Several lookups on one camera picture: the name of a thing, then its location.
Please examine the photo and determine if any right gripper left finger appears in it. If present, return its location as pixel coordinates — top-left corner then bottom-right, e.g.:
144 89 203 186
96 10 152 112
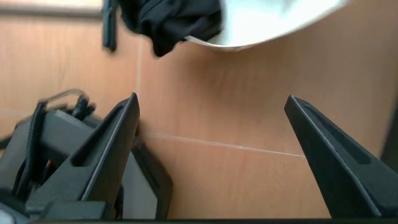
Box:
25 92 141 220

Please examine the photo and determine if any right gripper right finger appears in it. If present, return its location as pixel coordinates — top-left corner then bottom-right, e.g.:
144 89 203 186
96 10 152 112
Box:
284 95 398 218

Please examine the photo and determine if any black garment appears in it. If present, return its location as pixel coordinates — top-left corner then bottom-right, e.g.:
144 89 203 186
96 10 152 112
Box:
117 0 224 58

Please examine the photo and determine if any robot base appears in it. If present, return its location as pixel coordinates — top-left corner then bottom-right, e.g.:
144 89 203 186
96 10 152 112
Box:
0 88 174 220

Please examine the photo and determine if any black clothes rack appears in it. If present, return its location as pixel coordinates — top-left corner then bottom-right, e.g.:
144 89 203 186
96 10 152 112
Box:
101 0 119 52

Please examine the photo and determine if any white laundry basket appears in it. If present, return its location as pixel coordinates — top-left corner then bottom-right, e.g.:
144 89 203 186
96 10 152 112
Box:
185 0 351 52

